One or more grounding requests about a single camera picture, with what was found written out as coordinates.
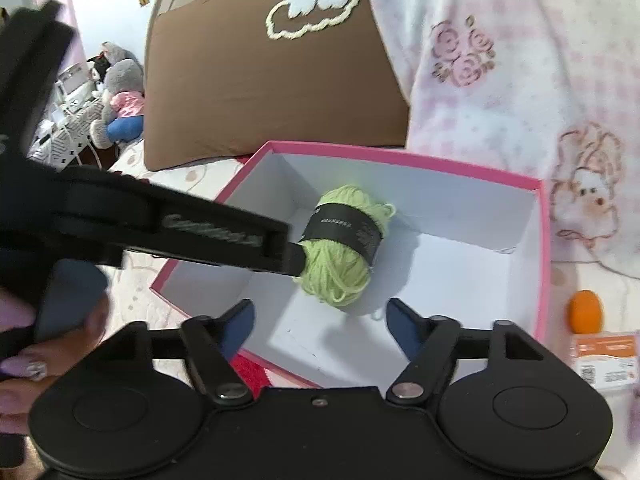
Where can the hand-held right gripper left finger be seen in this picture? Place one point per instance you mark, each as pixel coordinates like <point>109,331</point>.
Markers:
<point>239,327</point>

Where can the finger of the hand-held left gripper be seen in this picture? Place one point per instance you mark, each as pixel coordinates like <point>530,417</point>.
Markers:
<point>291,260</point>

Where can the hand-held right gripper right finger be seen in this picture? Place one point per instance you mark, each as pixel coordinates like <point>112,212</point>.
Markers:
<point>404,330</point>

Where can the green yarn ball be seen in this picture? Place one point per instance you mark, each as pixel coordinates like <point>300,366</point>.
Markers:
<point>335,270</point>

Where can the pink cardboard box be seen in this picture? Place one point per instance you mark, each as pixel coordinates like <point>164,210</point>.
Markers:
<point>450,270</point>

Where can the person's left hand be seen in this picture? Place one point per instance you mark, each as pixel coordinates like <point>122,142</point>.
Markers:
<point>65,355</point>

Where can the zigzag patterned cloth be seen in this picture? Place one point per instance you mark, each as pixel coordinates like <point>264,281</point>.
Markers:
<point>70,135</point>

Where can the grey teddy bear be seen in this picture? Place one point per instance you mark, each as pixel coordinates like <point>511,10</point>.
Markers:
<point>122,105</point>

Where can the grey plush toy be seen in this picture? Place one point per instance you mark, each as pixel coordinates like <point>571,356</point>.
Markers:
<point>117,52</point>

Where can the brown pillow with cloud patch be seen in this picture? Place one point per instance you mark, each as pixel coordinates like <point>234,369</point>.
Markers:
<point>260,95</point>

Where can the small orange object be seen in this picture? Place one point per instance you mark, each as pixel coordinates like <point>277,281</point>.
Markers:
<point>584,311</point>

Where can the clear plastic packet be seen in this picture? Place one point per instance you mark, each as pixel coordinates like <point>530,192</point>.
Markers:
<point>605,360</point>

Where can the pink curtain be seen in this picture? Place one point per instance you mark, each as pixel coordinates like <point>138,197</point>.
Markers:
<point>70,5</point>

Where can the pink checkered fleece blanket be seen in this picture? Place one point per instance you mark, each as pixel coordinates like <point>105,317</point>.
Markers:
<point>525,125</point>

